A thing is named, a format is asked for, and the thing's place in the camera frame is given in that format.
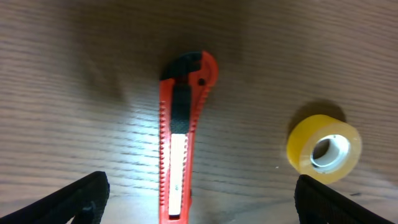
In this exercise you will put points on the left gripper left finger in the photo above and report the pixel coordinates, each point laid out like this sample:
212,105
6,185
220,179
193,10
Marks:
82,202

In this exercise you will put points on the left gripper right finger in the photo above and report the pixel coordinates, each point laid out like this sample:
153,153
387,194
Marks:
316,203

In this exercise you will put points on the yellow clear tape roll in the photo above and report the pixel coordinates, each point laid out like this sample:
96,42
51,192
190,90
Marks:
324,148

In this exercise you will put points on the red utility knife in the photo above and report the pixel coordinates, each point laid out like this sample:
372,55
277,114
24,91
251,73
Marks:
184,87

